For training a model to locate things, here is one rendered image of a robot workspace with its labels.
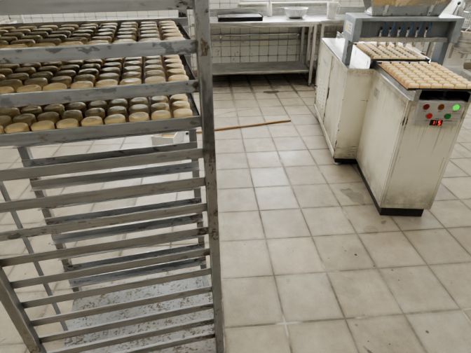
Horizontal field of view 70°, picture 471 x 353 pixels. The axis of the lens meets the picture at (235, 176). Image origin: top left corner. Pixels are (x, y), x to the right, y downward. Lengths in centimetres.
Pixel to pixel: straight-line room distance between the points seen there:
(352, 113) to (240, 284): 163
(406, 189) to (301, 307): 108
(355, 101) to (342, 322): 166
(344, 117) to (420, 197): 85
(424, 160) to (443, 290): 76
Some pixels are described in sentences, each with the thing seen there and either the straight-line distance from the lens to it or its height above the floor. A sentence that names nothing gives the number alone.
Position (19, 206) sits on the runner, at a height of 96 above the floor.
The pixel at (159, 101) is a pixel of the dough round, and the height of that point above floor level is 115.
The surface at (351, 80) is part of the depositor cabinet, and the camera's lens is 276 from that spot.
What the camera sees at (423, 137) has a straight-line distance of 229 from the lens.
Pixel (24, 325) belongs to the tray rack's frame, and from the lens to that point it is 129.
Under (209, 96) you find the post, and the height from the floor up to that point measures 121.
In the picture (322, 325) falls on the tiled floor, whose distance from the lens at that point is 182.
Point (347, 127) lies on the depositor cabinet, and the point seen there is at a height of 37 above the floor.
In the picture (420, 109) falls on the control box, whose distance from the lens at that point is 217.
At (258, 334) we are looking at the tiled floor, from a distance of 175.
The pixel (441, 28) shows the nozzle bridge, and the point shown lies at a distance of 297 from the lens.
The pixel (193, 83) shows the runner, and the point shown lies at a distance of 83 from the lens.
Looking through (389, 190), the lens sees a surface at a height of 23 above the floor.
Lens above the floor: 147
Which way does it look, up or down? 32 degrees down
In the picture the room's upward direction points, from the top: 1 degrees counter-clockwise
